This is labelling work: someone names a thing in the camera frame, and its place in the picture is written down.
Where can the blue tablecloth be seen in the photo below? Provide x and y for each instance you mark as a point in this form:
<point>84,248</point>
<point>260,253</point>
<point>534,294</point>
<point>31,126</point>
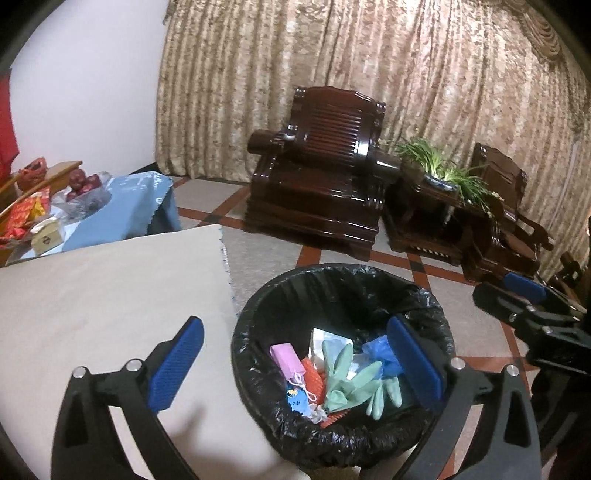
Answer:
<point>120,212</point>

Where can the orange foam net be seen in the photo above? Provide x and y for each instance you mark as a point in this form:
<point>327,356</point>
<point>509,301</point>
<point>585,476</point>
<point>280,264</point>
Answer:
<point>314,378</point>

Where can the yellow snack packet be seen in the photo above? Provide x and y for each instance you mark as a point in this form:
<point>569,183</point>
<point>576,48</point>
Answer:
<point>39,208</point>

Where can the black bagged waste bin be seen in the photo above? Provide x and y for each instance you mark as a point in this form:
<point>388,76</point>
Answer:
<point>323,286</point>

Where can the green rubber glove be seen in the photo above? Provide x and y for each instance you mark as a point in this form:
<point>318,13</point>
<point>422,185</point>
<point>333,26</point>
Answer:
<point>376,401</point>
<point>346,383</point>

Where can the dark wooden side table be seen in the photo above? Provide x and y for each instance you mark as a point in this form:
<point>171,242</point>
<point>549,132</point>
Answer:
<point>415,226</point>

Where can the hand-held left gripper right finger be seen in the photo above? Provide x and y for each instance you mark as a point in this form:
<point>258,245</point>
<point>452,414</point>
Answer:
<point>415,362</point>

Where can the blue plastic wrapper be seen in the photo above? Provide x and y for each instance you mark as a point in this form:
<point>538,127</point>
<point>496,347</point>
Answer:
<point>376,350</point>

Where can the red apple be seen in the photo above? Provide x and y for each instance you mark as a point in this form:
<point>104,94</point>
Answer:
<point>94,181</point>
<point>77,177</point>

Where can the red cloth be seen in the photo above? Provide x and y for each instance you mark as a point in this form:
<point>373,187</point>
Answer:
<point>5,138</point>

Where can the clear glass fruit bowl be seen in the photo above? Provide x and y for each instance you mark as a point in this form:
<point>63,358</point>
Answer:
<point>87,203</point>

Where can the pink box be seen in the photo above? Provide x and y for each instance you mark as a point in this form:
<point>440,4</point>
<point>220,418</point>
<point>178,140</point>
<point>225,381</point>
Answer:
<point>287,360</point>

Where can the light wooden furniture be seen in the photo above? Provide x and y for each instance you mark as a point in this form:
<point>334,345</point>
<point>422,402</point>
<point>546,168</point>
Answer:
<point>64,166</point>

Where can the white blue medicine box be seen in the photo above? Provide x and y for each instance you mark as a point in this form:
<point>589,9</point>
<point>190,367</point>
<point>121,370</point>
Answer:
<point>316,344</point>

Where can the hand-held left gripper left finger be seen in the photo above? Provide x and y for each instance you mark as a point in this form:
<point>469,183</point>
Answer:
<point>175,364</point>

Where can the floral beige curtain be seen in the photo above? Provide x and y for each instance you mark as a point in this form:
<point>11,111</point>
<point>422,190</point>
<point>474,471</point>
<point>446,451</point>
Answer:
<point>277,69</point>

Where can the red snack packet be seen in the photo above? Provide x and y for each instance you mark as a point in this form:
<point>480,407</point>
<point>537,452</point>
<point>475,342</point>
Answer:
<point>21,217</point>

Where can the dark wooden furniture piece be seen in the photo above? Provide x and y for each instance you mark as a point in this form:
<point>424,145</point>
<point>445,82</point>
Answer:
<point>570,272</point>

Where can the red plastic bag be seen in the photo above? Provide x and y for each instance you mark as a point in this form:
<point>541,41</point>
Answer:
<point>33,173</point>

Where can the white tissue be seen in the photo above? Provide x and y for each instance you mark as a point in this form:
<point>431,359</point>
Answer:
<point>318,414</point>

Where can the dark wooden armchair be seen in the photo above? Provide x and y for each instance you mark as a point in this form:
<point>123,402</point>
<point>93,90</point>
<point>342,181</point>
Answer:
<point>503,230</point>
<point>314,194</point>

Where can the small beige box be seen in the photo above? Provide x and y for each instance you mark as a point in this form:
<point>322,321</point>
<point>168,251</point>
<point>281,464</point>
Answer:
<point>46,237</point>

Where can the potted green plant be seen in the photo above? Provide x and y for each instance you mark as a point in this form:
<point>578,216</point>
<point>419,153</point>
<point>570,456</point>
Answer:
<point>466,184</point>

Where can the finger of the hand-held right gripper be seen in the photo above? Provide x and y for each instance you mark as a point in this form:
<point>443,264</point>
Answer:
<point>531,288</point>
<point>498,300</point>

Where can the blue card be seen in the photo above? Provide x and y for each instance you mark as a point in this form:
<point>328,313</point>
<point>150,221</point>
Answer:
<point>298,401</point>

